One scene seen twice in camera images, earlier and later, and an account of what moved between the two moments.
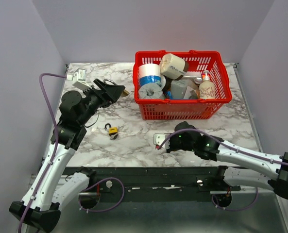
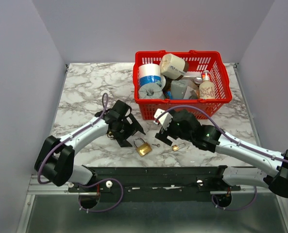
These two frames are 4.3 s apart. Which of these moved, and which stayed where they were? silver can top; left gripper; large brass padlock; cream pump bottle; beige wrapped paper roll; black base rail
Moved: large brass padlock; left gripper
Stayed: beige wrapped paper roll; silver can top; black base rail; cream pump bottle
